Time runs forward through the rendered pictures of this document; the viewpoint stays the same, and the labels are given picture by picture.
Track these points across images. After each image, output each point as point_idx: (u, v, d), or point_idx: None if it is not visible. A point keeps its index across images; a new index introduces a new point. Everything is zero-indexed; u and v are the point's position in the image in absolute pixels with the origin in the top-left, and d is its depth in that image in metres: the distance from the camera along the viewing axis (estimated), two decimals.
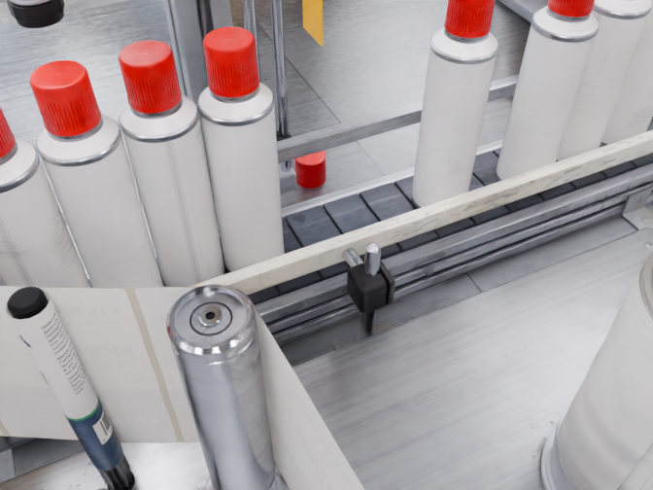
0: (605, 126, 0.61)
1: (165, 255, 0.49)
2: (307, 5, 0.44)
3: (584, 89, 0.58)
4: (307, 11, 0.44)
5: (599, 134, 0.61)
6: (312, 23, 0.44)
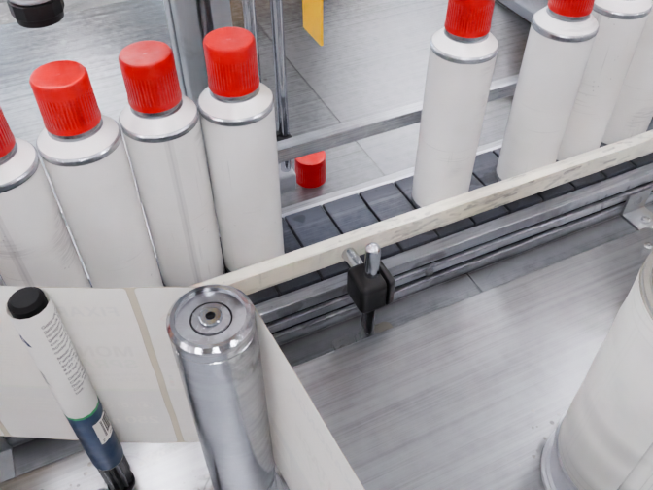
0: (605, 126, 0.61)
1: (165, 255, 0.49)
2: (307, 5, 0.44)
3: (584, 89, 0.58)
4: (307, 11, 0.44)
5: (599, 134, 0.61)
6: (312, 23, 0.44)
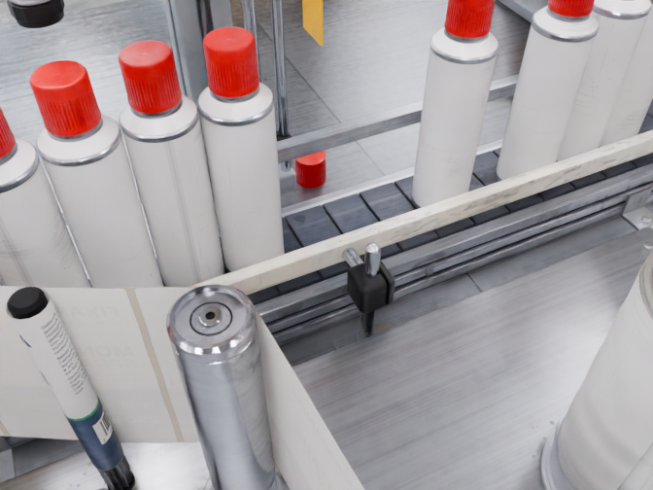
0: (604, 126, 0.61)
1: (165, 255, 0.49)
2: (307, 5, 0.44)
3: (583, 89, 0.58)
4: (307, 11, 0.44)
5: (598, 135, 0.61)
6: (312, 23, 0.44)
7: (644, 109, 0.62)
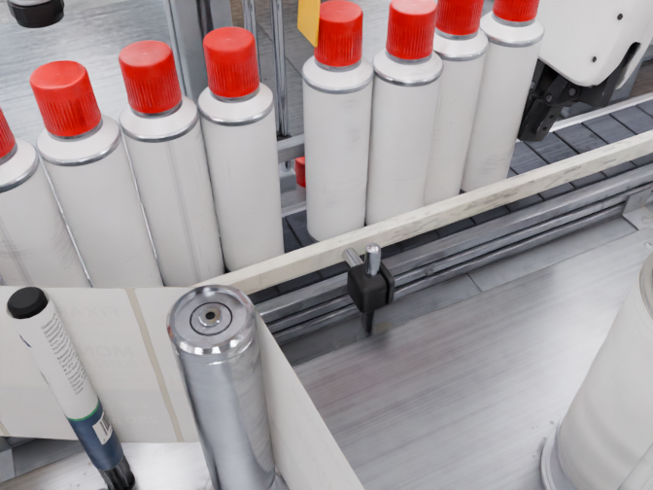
0: (459, 171, 0.56)
1: (165, 255, 0.49)
2: (303, 6, 0.44)
3: None
4: (303, 12, 0.44)
5: (451, 180, 0.57)
6: (307, 24, 0.44)
7: (504, 154, 0.57)
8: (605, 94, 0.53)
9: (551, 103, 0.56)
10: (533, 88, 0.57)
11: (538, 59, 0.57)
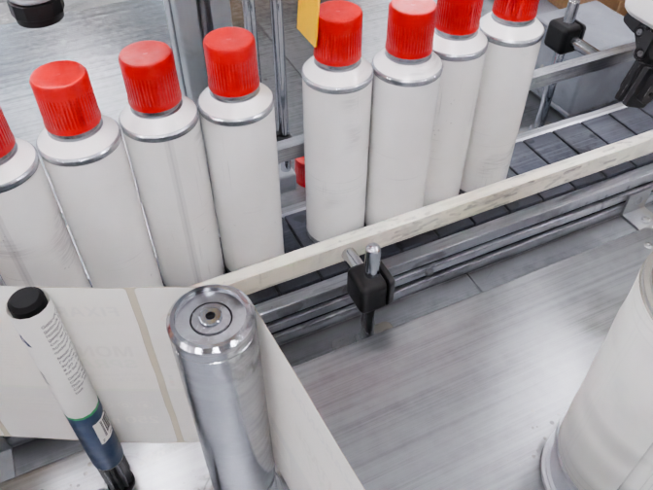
0: (458, 171, 0.56)
1: (165, 255, 0.49)
2: (303, 6, 0.44)
3: None
4: (302, 12, 0.44)
5: (451, 180, 0.57)
6: (307, 24, 0.44)
7: (504, 154, 0.57)
8: None
9: None
10: (641, 56, 0.61)
11: (647, 29, 0.60)
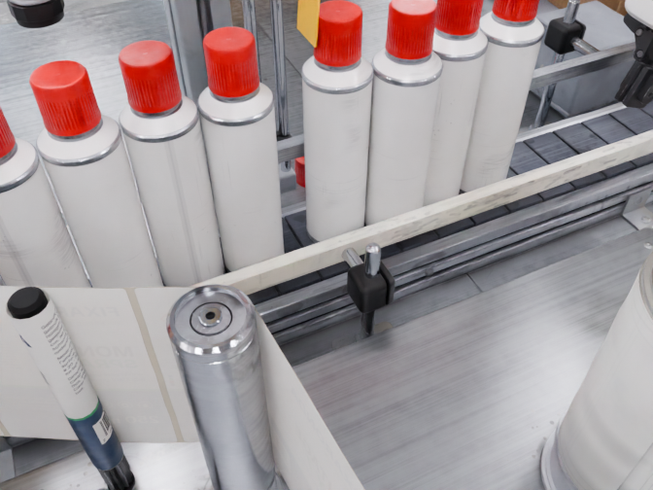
0: (458, 171, 0.56)
1: (165, 255, 0.49)
2: (303, 6, 0.44)
3: None
4: (302, 12, 0.44)
5: (451, 180, 0.57)
6: (307, 24, 0.44)
7: (504, 154, 0.57)
8: None
9: None
10: (641, 56, 0.61)
11: (647, 29, 0.60)
